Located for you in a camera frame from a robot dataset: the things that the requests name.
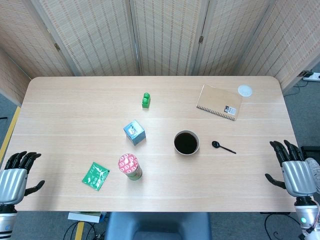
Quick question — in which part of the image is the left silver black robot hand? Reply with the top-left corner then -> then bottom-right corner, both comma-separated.
0,150 -> 46,204

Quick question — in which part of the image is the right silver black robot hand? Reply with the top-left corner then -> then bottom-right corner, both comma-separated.
264,139 -> 318,199

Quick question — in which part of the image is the black plastic spoon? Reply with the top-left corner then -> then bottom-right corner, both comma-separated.
211,140 -> 237,155

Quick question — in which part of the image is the white bowl with dark liquid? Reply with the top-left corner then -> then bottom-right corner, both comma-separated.
173,129 -> 201,156

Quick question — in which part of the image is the black equipment box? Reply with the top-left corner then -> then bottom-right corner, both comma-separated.
299,146 -> 320,161

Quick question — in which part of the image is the green tea packet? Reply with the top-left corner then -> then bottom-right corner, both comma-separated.
81,161 -> 111,192

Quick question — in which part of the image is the white power strip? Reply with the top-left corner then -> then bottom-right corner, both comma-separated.
297,71 -> 320,82

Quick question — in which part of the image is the brown spiral notebook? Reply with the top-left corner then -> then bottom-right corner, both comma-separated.
196,84 -> 243,122

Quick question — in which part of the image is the green chips can red lid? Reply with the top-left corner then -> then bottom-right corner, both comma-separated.
117,153 -> 143,181

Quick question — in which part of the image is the light blue carton box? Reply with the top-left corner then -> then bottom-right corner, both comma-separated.
122,119 -> 147,146

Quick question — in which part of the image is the blue grey chair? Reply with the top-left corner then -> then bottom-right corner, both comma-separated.
104,211 -> 213,240

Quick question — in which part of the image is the green toy building block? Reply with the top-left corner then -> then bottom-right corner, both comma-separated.
141,92 -> 152,110

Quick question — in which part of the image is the woven folding screen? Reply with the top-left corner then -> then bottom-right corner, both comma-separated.
0,0 -> 320,101

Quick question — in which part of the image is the black floor cable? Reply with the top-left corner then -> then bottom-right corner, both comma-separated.
62,220 -> 107,240
259,211 -> 302,240

